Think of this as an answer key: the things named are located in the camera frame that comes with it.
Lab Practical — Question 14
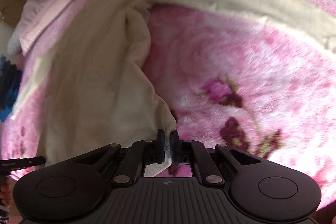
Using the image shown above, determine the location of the cream white garment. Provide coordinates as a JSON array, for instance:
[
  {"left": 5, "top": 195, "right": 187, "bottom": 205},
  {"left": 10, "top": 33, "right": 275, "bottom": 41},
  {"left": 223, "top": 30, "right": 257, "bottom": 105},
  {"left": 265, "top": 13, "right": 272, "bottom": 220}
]
[{"left": 15, "top": 0, "right": 335, "bottom": 165}]

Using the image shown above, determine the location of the stack of folded blue clothes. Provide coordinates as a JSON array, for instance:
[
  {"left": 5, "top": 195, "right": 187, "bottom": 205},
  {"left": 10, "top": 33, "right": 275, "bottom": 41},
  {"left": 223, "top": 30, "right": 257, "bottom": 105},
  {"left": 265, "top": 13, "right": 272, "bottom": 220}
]
[{"left": 0, "top": 55, "right": 23, "bottom": 122}]

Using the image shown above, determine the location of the person's left hand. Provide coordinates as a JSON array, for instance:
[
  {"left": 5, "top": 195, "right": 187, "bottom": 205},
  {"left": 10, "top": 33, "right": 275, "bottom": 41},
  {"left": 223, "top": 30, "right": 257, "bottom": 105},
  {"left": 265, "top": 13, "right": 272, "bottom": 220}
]
[{"left": 0, "top": 177, "right": 13, "bottom": 207}]

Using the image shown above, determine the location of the pink floral bed blanket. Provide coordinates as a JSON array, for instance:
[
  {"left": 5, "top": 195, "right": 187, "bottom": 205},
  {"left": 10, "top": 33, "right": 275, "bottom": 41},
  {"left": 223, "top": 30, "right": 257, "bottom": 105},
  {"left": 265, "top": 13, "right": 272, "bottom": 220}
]
[{"left": 0, "top": 0, "right": 336, "bottom": 212}]

